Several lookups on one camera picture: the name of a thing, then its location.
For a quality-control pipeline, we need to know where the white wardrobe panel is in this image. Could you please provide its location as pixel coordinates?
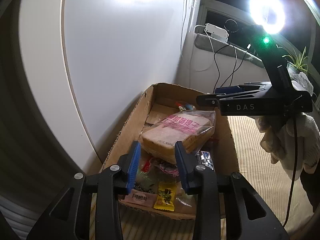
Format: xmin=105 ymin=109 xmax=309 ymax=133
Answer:
xmin=18 ymin=0 xmax=193 ymax=173

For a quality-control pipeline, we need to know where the black patterned snack bar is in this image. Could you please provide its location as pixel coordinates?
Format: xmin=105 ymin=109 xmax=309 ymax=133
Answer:
xmin=134 ymin=182 xmax=157 ymax=194

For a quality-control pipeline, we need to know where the potted spider plant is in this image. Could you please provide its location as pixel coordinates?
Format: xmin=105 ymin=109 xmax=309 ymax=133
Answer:
xmin=282 ymin=46 xmax=309 ymax=75

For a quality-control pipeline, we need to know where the pink candy packet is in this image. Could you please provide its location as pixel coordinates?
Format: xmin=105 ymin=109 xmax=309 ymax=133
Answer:
xmin=124 ymin=189 xmax=157 ymax=207

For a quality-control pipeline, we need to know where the ring light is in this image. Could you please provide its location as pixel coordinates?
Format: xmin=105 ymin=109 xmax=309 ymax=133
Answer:
xmin=248 ymin=0 xmax=286 ymax=34

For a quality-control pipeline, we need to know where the white gloved right hand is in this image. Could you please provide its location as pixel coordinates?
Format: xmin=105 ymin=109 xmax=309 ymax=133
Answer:
xmin=254 ymin=110 xmax=319 ymax=180

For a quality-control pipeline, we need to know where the white power strip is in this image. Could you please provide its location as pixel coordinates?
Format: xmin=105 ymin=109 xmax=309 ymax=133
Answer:
xmin=204 ymin=23 xmax=229 ymax=43

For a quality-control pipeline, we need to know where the Snickers bar brown wrapper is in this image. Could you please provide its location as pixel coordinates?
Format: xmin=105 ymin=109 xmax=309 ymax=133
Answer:
xmin=196 ymin=150 xmax=215 ymax=171

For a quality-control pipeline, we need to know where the white cable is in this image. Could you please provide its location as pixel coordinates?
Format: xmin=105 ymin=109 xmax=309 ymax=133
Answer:
xmin=179 ymin=0 xmax=238 ymax=91

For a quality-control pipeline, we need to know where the striped yellow tablecloth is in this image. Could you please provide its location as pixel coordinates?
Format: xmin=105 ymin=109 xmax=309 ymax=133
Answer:
xmin=88 ymin=115 xmax=316 ymax=240

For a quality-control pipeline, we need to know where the bagged toast bread pink label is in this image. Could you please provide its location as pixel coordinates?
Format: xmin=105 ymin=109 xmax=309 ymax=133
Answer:
xmin=140 ymin=110 xmax=216 ymax=164

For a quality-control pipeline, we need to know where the braised egg clear pack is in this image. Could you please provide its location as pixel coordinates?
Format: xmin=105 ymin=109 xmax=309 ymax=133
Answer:
xmin=175 ymin=101 xmax=196 ymax=112

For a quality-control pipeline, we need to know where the yellow candy packet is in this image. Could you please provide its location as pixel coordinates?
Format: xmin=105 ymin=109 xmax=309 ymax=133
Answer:
xmin=153 ymin=182 xmax=177 ymax=212

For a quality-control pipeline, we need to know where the brown cardboard box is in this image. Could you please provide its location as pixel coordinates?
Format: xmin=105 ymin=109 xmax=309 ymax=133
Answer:
xmin=103 ymin=83 xmax=239 ymax=219

